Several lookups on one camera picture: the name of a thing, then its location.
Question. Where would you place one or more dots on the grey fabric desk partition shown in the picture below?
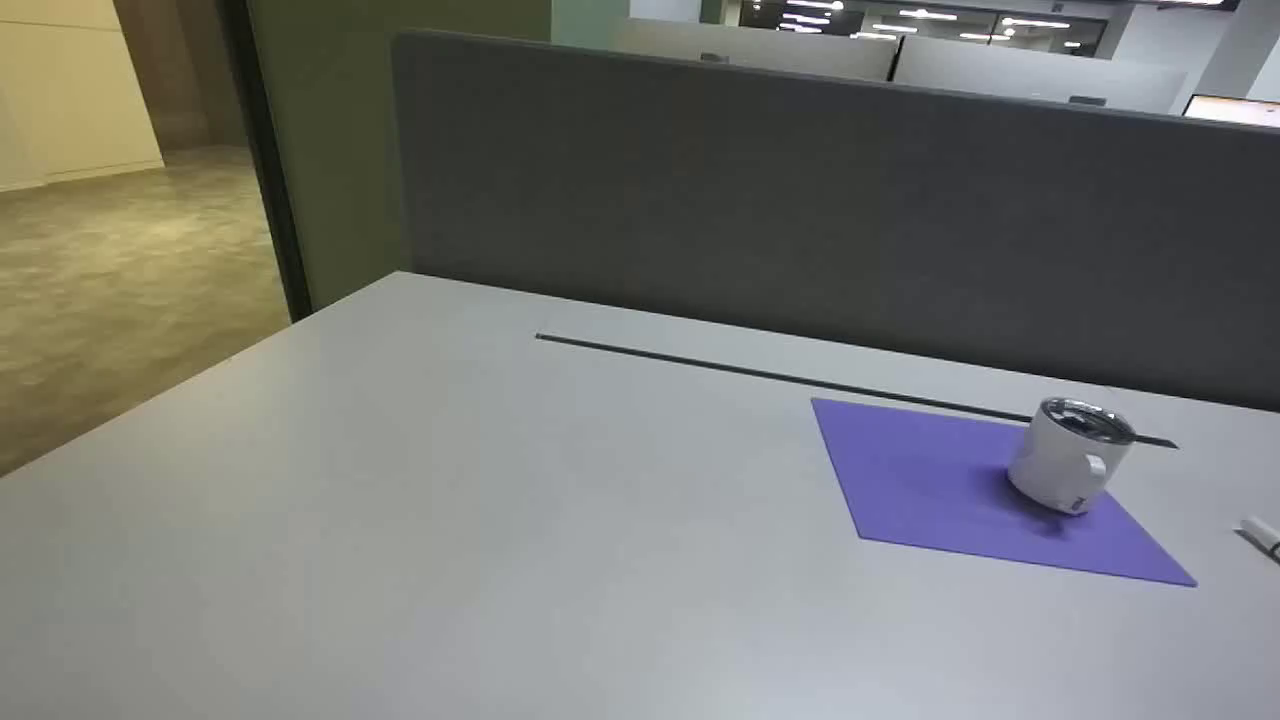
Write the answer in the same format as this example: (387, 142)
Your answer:
(802, 200)

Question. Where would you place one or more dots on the purple rectangular mat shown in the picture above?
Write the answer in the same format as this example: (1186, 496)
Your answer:
(922, 481)

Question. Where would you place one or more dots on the grey background office partition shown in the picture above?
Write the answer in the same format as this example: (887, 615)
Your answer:
(1026, 76)
(760, 50)

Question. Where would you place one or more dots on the white squeeze tube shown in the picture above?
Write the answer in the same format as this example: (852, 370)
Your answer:
(1263, 533)

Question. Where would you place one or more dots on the dark door frame post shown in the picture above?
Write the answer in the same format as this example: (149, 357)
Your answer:
(267, 163)

